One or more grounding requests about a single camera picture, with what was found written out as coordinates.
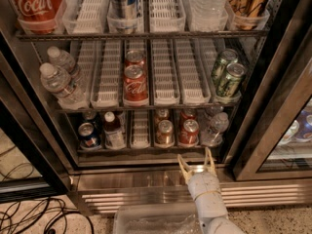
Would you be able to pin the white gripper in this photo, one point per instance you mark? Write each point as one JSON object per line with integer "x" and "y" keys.
{"x": 202, "y": 181}

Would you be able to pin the red coke can bottom front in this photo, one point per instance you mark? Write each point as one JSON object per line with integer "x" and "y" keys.
{"x": 189, "y": 131}

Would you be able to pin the red coke can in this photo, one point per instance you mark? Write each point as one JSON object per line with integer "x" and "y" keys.
{"x": 187, "y": 113}
{"x": 135, "y": 57}
{"x": 135, "y": 86}
{"x": 189, "y": 131}

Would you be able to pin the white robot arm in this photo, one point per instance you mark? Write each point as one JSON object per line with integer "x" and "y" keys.
{"x": 218, "y": 225}

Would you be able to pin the orange can bottom front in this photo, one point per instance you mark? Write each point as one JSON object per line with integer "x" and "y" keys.
{"x": 164, "y": 133}

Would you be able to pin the orange can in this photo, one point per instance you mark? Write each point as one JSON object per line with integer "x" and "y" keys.
{"x": 164, "y": 133}
{"x": 161, "y": 114}

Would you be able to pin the red coke can bottom rear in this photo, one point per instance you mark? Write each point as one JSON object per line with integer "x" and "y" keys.
{"x": 187, "y": 113}

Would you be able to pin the orange can bottom rear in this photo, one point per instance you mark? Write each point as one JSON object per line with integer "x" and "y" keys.
{"x": 161, "y": 114}

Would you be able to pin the white empty tray bottom shelf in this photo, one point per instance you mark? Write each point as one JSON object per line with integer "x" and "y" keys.
{"x": 140, "y": 130}

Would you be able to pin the fridge glass door right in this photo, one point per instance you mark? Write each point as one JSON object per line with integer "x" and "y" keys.
{"x": 278, "y": 90}

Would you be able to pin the green can middle front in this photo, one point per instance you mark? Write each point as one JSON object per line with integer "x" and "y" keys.
{"x": 231, "y": 80}

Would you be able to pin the green can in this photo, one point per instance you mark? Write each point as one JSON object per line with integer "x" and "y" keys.
{"x": 222, "y": 60}
{"x": 231, "y": 80}

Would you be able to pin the white can behind right door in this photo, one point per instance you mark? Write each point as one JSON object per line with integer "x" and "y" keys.
{"x": 292, "y": 130}

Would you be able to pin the red coke can middle front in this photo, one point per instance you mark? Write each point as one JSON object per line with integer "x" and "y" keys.
{"x": 135, "y": 86}

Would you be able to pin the blue pepsi can bottom front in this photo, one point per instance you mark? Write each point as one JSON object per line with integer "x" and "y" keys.
{"x": 89, "y": 136}

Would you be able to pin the blue pepsi can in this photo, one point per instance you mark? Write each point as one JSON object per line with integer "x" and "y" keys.
{"x": 89, "y": 136}
{"x": 93, "y": 118}

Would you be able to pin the green can middle rear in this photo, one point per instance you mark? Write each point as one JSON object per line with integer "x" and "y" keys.
{"x": 222, "y": 60}

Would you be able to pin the blue can behind right door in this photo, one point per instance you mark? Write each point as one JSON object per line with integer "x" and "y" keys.
{"x": 304, "y": 132}

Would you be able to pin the blue pepsi can bottom rear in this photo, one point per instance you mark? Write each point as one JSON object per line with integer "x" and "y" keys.
{"x": 93, "y": 118}

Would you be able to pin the red coke can middle rear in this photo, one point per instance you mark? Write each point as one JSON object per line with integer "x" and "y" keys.
{"x": 135, "y": 57}

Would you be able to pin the black fridge door left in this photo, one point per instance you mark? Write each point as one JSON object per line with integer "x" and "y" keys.
{"x": 29, "y": 167}

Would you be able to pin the clear water bottle top shelf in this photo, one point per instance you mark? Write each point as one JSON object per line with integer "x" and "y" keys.
{"x": 208, "y": 0}

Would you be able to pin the gold brown can top shelf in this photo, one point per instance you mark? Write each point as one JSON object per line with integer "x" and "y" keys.
{"x": 246, "y": 14}

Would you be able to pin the silver blue can top shelf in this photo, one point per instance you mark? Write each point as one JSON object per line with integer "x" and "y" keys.
{"x": 124, "y": 9}

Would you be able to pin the large coke can top shelf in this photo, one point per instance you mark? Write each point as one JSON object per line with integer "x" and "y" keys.
{"x": 40, "y": 16}

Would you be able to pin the clear water bottle bottom front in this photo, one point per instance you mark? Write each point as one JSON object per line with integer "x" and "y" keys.
{"x": 212, "y": 135}

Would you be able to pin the clear water bottle bottom rear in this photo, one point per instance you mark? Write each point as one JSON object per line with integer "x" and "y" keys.
{"x": 212, "y": 111}

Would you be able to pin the clear plastic bin on floor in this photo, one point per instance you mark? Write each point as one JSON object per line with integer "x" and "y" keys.
{"x": 174, "y": 218}

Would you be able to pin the white empty tray middle right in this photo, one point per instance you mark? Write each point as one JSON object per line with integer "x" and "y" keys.
{"x": 193, "y": 83}

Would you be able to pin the white empty tray middle centre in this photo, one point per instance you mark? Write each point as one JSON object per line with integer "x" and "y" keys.
{"x": 165, "y": 84}

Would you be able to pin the dark drink bottle white cap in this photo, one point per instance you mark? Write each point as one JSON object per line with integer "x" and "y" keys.
{"x": 113, "y": 132}

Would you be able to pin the white empty tray middle left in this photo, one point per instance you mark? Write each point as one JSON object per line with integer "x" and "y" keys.
{"x": 106, "y": 86}

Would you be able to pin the white empty tray top centre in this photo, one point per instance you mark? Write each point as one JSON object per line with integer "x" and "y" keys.
{"x": 166, "y": 16}

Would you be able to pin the water bottle middle front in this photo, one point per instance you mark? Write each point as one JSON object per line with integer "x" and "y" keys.
{"x": 59, "y": 83}

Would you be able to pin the water bottle middle rear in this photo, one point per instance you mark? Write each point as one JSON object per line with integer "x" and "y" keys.
{"x": 66, "y": 61}

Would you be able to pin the white empty tray top left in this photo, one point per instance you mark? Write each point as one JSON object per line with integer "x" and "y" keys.
{"x": 85, "y": 16}

